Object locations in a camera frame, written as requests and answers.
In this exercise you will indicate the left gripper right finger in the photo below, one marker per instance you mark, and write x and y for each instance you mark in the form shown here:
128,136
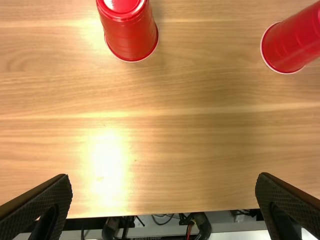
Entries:
292,202

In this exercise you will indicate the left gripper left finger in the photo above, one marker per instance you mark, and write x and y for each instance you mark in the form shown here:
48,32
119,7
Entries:
25,215

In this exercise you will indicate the red cup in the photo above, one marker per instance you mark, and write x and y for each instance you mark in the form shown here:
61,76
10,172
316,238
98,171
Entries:
127,32
290,47

